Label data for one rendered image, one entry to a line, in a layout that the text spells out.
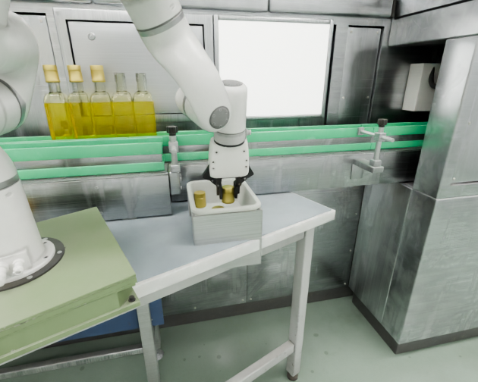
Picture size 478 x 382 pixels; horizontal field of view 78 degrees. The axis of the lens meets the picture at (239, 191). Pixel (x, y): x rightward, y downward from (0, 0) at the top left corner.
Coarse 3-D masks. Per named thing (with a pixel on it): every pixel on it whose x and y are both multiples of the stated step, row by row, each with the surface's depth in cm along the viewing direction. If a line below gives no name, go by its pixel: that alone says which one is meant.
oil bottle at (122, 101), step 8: (112, 96) 85; (120, 96) 85; (128, 96) 85; (112, 104) 85; (120, 104) 85; (128, 104) 86; (120, 112) 86; (128, 112) 86; (120, 120) 87; (128, 120) 87; (120, 128) 87; (128, 128) 88; (136, 128) 90; (120, 136) 88; (128, 136) 89
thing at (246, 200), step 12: (204, 180) 89; (228, 180) 90; (192, 192) 88; (240, 192) 90; (252, 192) 80; (192, 204) 73; (216, 204) 90; (228, 204) 90; (240, 204) 90; (252, 204) 78
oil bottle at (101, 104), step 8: (96, 96) 83; (104, 96) 84; (96, 104) 84; (104, 104) 84; (96, 112) 84; (104, 112) 85; (112, 112) 86; (96, 120) 85; (104, 120) 86; (112, 120) 86; (96, 128) 86; (104, 128) 86; (112, 128) 87; (96, 136) 87; (104, 136) 87; (112, 136) 88
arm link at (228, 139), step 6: (216, 132) 68; (246, 132) 70; (216, 138) 69; (222, 138) 68; (228, 138) 67; (234, 138) 68; (240, 138) 68; (246, 138) 71; (222, 144) 69; (228, 144) 68; (234, 144) 69
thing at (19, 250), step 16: (0, 192) 46; (16, 192) 48; (0, 208) 46; (16, 208) 48; (0, 224) 47; (16, 224) 49; (32, 224) 52; (0, 240) 47; (16, 240) 49; (32, 240) 52; (48, 240) 59; (0, 256) 48; (16, 256) 49; (32, 256) 52; (48, 256) 54; (0, 272) 46; (16, 272) 48; (32, 272) 51
